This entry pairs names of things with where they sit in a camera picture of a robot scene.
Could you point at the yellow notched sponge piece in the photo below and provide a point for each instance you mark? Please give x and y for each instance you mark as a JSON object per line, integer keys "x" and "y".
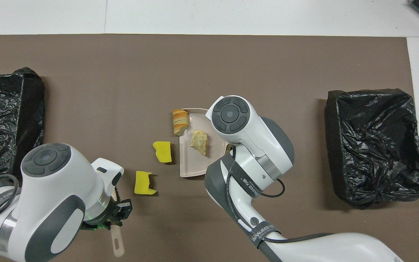
{"x": 144, "y": 183}

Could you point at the pale bread chunk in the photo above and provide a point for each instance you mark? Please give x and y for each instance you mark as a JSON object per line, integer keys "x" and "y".
{"x": 199, "y": 142}

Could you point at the beige hand brush black bristles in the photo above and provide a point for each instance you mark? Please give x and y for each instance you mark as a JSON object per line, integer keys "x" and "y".
{"x": 117, "y": 243}

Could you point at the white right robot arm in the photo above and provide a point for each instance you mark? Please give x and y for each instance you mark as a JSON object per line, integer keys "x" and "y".
{"x": 238, "y": 123}

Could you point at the thick yellow green sponge chunk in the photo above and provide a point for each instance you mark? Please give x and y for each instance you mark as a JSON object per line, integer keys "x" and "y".
{"x": 163, "y": 153}

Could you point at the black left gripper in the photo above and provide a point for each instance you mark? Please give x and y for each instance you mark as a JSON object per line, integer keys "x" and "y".
{"x": 109, "y": 218}

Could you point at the black bag lined bin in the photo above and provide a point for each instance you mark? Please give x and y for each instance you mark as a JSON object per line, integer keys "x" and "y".
{"x": 9, "y": 109}
{"x": 376, "y": 145}

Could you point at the beige plastic dustpan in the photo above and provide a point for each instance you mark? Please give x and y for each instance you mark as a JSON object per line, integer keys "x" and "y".
{"x": 195, "y": 163}

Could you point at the brown table mat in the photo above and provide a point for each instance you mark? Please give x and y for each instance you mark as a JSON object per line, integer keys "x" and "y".
{"x": 231, "y": 54}

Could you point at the striped croissant piece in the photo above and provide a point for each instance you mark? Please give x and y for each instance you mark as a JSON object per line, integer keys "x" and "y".
{"x": 180, "y": 122}

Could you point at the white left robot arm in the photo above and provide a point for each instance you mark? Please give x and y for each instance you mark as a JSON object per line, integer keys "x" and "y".
{"x": 49, "y": 182}

